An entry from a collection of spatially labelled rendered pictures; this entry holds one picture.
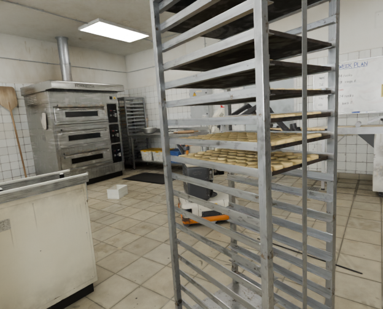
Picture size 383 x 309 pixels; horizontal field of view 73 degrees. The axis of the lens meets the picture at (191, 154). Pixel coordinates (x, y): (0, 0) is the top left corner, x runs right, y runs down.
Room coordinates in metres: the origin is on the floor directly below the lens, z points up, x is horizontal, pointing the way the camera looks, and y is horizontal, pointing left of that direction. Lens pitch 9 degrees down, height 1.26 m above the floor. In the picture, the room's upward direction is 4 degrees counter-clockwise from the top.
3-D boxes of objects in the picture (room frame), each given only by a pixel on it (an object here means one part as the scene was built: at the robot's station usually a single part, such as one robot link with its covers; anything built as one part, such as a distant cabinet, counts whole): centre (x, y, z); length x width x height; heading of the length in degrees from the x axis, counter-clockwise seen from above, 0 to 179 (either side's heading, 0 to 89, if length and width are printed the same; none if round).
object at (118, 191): (4.23, 1.28, 0.08); 0.30 x 0.22 x 0.16; 165
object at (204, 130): (6.20, 0.55, 0.49); 1.90 x 0.72 x 0.98; 54
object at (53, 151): (5.52, 2.30, 1.01); 1.56 x 1.20 x 2.01; 144
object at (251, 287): (1.09, -0.08, 0.60); 0.64 x 0.03 x 0.03; 36
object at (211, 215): (3.11, -0.15, 0.16); 0.67 x 0.64 x 0.25; 97
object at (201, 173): (3.10, -0.06, 0.59); 0.55 x 0.34 x 0.83; 7
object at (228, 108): (1.58, -0.24, 0.97); 0.03 x 0.03 x 1.70; 36
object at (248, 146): (1.09, -0.08, 1.14); 0.64 x 0.03 x 0.03; 36
